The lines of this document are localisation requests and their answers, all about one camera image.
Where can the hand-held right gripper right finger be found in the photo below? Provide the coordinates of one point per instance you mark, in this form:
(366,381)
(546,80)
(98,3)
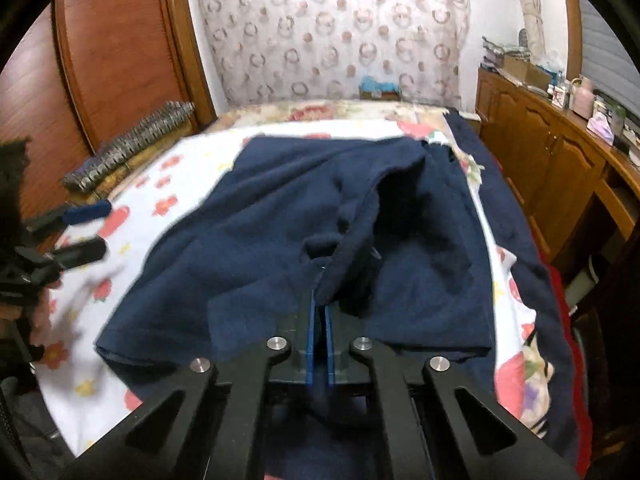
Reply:
(330,350)

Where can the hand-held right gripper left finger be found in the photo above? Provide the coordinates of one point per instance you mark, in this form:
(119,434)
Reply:
(311,345)

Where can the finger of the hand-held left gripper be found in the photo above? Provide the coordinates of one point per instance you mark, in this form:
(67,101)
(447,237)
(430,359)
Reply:
(82,252)
(85,212)

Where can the navy printed t-shirt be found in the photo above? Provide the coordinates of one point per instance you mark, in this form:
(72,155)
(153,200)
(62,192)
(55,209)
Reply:
(250,235)

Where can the grey patterned cushion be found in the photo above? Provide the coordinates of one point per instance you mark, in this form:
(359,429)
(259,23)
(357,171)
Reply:
(125,145)

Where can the white strawberry print bed sheet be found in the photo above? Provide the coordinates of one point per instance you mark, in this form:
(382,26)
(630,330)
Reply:
(165,190)

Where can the wooden wardrobe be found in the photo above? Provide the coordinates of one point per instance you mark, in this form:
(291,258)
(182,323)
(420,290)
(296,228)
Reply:
(115,50)

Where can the navy blanket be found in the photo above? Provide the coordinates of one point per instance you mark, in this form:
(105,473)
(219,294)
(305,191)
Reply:
(525,270)

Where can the rose print quilt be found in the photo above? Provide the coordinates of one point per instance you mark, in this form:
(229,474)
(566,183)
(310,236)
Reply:
(310,110)

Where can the red bed cover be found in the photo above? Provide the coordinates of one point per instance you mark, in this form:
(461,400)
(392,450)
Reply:
(562,300)

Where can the small box with blue cloth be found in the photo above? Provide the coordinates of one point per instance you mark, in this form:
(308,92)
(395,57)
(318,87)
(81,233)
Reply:
(380,90)

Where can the wooden cabinet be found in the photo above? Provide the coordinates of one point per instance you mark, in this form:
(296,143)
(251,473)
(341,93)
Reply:
(540,150)

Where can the circle patterned curtain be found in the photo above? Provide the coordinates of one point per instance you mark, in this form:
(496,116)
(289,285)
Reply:
(325,35)

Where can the cardboard box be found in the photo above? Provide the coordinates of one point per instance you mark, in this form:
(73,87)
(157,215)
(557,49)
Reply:
(525,72)

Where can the stack of folded cloths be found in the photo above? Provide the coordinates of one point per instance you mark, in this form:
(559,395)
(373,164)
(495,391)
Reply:
(502,52)

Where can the purple tissue pack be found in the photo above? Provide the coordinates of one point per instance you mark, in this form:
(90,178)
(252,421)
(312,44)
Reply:
(601,127)

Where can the pink thermos jug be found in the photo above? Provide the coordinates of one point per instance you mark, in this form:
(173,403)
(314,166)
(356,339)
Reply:
(582,100)

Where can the beige tied curtain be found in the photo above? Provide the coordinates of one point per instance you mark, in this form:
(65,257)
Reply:
(530,5)

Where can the grey window blind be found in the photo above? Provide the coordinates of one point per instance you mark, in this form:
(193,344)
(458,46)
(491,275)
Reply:
(600,45)

